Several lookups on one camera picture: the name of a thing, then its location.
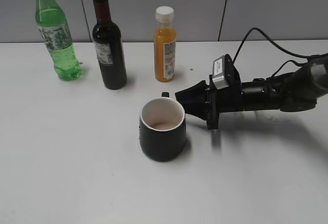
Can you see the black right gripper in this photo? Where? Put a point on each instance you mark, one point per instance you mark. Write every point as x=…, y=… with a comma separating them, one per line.
x=228, y=99

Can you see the black mug white interior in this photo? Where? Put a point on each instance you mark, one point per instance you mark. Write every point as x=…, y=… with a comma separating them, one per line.
x=162, y=128

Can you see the dark red wine bottle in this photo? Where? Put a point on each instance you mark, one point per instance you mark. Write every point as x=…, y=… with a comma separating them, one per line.
x=108, y=46

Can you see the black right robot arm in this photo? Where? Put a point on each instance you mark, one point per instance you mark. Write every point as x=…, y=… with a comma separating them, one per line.
x=290, y=92

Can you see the orange juice bottle white cap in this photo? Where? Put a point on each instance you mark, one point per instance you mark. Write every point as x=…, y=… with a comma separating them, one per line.
x=164, y=44

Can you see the green plastic soda bottle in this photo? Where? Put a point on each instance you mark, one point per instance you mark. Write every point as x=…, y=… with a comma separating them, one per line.
x=52, y=25

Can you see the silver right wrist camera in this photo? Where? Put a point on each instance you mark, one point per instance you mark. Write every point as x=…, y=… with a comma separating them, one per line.
x=224, y=73

